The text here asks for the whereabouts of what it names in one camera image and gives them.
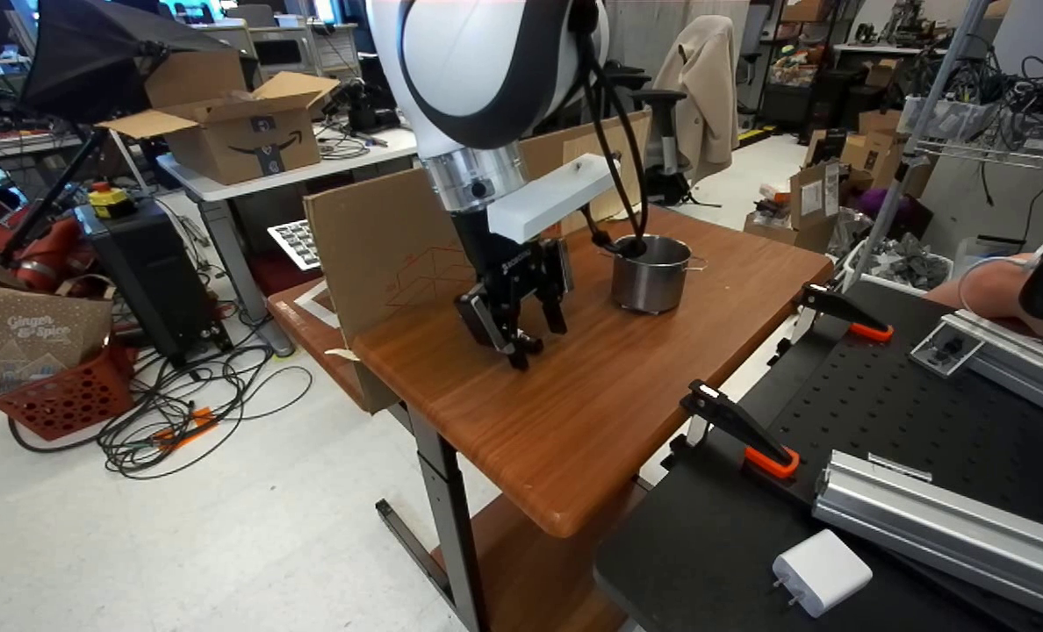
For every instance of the silver aluminium extrusion rail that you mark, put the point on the silver aluminium extrusion rail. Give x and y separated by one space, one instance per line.
966 540

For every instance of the open amazon cardboard box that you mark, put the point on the open amazon cardboard box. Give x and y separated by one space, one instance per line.
222 129

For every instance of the black orange clamp front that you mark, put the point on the black orange clamp front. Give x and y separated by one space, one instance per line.
760 448

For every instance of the black orange clamp near pot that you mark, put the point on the black orange clamp near pot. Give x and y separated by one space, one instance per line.
856 320

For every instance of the black emergency stop box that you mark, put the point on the black emergency stop box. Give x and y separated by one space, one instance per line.
144 257

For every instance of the black perforated breadboard plate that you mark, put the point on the black perforated breadboard plate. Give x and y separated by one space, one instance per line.
697 554

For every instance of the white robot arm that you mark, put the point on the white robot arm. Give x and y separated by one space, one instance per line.
470 79

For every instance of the white power adapter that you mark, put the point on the white power adapter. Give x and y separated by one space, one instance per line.
818 574

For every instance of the brown cardboard divider board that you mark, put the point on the brown cardboard divider board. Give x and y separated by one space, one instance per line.
388 247

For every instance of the red plastic basket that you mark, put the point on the red plastic basket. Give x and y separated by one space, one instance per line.
75 397

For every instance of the silver metal pot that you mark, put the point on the silver metal pot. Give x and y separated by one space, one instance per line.
646 276

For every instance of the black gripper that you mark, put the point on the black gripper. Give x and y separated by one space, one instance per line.
509 272

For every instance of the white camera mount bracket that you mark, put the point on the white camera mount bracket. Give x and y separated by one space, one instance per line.
531 209

